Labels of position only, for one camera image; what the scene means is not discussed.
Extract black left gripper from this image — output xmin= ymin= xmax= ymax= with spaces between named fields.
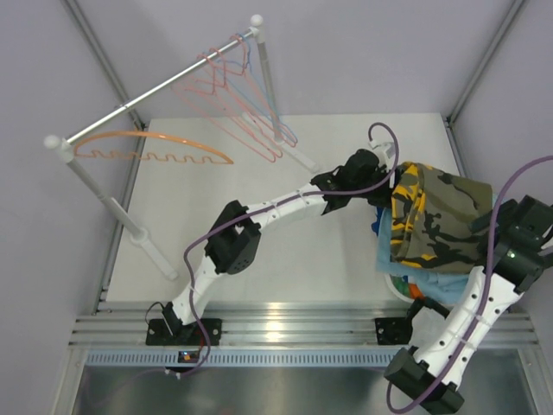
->
xmin=350 ymin=166 xmax=414 ymax=209

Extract light blue trousers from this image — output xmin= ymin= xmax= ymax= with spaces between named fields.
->
xmin=372 ymin=207 xmax=468 ymax=305

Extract orange trousers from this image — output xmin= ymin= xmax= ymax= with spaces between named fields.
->
xmin=408 ymin=283 xmax=426 ymax=300

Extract green white patterned trousers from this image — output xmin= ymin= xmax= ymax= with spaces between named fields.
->
xmin=390 ymin=276 xmax=412 ymax=303

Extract blue wire hanger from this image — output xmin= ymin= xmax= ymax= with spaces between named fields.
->
xmin=208 ymin=25 xmax=298 ymax=158

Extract pink hanger with orange trousers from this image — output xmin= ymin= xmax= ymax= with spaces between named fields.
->
xmin=193 ymin=33 xmax=298 ymax=163

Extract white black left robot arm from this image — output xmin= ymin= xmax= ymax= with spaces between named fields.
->
xmin=162 ymin=148 xmax=398 ymax=343

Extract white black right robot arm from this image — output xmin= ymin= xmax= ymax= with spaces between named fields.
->
xmin=385 ymin=196 xmax=552 ymax=414

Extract white perforated plastic basket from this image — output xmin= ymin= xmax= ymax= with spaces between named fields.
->
xmin=385 ymin=274 xmax=414 ymax=303

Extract silver clothes rack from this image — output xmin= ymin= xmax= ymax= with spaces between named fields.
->
xmin=42 ymin=14 xmax=323 ymax=282

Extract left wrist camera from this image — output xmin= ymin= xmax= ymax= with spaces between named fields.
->
xmin=368 ymin=140 xmax=396 ymax=165

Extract aluminium rail frame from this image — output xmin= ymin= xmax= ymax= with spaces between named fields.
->
xmin=68 ymin=302 xmax=537 ymax=347

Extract perforated cable duct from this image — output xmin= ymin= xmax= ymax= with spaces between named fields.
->
xmin=86 ymin=348 xmax=397 ymax=368

